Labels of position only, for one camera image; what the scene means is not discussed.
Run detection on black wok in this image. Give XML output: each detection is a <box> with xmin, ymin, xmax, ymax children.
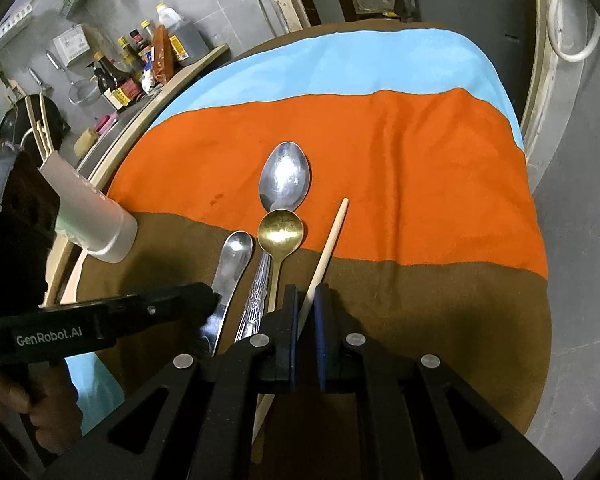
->
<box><xmin>0</xmin><ymin>94</ymin><xmax>72</xmax><ymax>153</ymax></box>

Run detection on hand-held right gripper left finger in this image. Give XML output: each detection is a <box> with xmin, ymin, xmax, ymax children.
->
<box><xmin>42</xmin><ymin>284</ymin><xmax>299</xmax><ymax>480</ymax></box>

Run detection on orange-brown sauce pouch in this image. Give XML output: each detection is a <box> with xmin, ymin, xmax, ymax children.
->
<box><xmin>151</xmin><ymin>26</ymin><xmax>178</xmax><ymax>83</ymax></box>

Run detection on white wall rack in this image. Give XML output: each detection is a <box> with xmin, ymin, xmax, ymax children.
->
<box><xmin>0</xmin><ymin>0</ymin><xmax>41</xmax><ymax>58</ymax></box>

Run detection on person's left hand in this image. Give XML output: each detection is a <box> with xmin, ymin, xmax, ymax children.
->
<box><xmin>0</xmin><ymin>355</ymin><xmax>83</xmax><ymax>456</ymax></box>

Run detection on white utensil holder cup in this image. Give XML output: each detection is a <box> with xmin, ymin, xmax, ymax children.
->
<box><xmin>39</xmin><ymin>154</ymin><xmax>138</xmax><ymax>264</ymax></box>

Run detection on hanging metal utensil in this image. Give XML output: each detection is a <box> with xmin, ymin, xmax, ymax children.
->
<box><xmin>27</xmin><ymin>67</ymin><xmax>53</xmax><ymax>98</ymax></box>

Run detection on white wall box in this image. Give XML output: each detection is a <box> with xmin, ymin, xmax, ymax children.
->
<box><xmin>52</xmin><ymin>24</ymin><xmax>92</xmax><ymax>66</ymax></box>

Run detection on small silver spoon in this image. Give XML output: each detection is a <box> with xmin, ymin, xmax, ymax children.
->
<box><xmin>197</xmin><ymin>230</ymin><xmax>255</xmax><ymax>358</ymax></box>

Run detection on striped tablecloth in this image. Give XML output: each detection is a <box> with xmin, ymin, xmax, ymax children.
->
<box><xmin>67</xmin><ymin>22</ymin><xmax>553</xmax><ymax>480</ymax></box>

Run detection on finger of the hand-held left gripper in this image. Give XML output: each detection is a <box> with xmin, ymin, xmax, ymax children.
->
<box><xmin>97</xmin><ymin>282</ymin><xmax>218</xmax><ymax>336</ymax></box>

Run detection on large silver spoon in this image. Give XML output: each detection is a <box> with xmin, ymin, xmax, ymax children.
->
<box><xmin>234</xmin><ymin>141</ymin><xmax>311</xmax><ymax>343</ymax></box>

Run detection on gold spoon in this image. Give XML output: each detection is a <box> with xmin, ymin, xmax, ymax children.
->
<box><xmin>258</xmin><ymin>210</ymin><xmax>305</xmax><ymax>313</ymax></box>

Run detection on white hose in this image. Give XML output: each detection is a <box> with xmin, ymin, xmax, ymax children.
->
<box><xmin>547</xmin><ymin>0</ymin><xmax>600</xmax><ymax>63</ymax></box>

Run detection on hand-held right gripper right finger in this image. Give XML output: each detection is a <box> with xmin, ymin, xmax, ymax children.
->
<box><xmin>315</xmin><ymin>284</ymin><xmax>564</xmax><ymax>480</ymax></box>

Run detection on grey cabinet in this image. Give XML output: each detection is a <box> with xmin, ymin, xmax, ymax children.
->
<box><xmin>399</xmin><ymin>0</ymin><xmax>528</xmax><ymax>111</ymax></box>

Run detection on metal mesh strainer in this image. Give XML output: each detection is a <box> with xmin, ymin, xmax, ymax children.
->
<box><xmin>45</xmin><ymin>50</ymin><xmax>101</xmax><ymax>107</ymax></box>

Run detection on beige sponge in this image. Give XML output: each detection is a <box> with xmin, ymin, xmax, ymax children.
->
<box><xmin>74</xmin><ymin>127</ymin><xmax>100</xmax><ymax>157</ymax></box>

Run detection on dark soy sauce bottle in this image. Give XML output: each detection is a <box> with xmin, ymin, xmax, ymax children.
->
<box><xmin>92</xmin><ymin>51</ymin><xmax>146</xmax><ymax>112</ymax></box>

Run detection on wooden chopstick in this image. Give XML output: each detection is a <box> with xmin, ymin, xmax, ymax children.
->
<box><xmin>37</xmin><ymin>94</ymin><xmax>58</xmax><ymax>155</ymax></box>
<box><xmin>25</xmin><ymin>96</ymin><xmax>48</xmax><ymax>161</ymax></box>
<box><xmin>250</xmin><ymin>198</ymin><xmax>349</xmax><ymax>466</ymax></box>

